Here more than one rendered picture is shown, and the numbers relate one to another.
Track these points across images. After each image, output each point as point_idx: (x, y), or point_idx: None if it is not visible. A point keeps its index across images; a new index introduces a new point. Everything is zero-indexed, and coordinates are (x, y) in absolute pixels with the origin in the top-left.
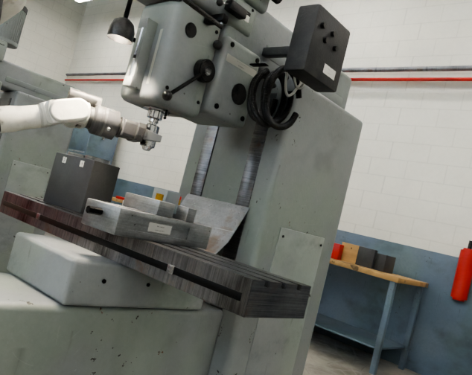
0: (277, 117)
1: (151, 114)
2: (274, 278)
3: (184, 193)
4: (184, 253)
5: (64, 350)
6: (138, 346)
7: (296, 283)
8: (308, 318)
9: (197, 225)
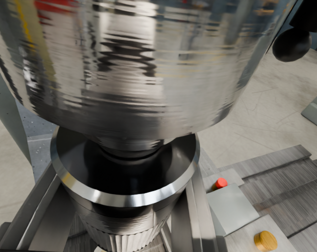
0: None
1: (239, 96)
2: None
3: None
4: (309, 239)
5: None
6: None
7: (306, 154)
8: None
9: (218, 170)
